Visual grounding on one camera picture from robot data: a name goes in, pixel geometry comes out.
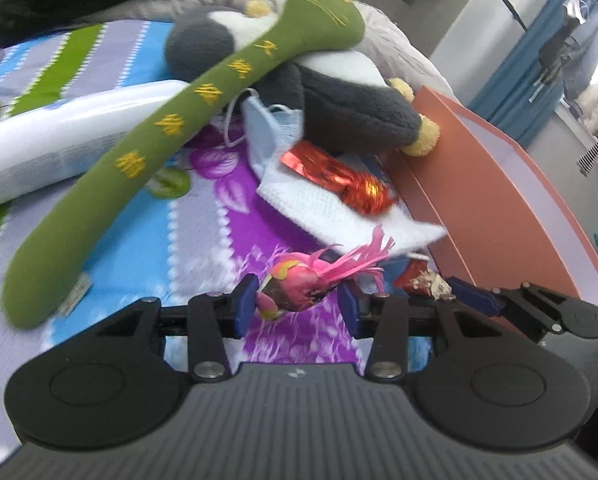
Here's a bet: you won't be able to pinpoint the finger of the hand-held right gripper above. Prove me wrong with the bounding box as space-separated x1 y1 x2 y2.
448 276 566 342

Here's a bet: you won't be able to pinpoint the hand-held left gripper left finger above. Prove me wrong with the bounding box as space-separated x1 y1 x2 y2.
94 274 260 384

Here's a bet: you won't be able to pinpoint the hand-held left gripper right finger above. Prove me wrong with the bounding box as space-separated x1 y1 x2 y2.
338 281 524 382

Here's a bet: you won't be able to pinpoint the brown candy wrapper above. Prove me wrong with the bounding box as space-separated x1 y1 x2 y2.
401 265 452 297

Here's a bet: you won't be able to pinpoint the pink feather toy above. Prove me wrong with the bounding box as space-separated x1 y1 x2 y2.
255 225 396 321

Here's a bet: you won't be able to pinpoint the salmon cardboard box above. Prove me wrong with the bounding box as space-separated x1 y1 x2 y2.
389 85 598 312

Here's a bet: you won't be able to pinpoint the blue face mask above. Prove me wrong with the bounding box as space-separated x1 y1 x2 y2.
224 91 306 184

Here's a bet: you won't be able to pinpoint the white knitted cloth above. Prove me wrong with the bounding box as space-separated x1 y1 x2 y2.
255 167 449 255

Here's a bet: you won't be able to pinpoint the red foil wrapper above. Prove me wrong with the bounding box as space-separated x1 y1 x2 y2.
280 140 399 219

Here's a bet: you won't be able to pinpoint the striped floral bed sheet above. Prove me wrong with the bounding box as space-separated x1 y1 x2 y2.
0 15 430 461

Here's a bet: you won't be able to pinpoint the black white striped object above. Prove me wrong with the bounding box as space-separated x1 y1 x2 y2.
576 135 598 177

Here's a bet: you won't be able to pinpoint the green plush stick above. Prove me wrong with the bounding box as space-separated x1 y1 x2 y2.
2 0 366 330

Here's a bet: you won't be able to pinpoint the grey white penguin plush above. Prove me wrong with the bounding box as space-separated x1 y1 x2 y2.
164 0 441 159

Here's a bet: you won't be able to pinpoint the blue curtain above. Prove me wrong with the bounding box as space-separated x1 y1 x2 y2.
471 0 598 127

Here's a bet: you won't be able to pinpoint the white plastic bottle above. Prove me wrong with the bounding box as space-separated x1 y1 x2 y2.
0 80 190 214

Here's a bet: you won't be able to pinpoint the hanging clothes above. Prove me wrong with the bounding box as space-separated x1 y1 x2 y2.
536 0 598 102

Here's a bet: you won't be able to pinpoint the grey duvet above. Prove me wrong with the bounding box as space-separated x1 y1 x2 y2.
79 0 456 97

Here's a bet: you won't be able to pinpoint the grey wardrobe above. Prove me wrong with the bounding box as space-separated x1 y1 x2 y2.
361 0 486 62

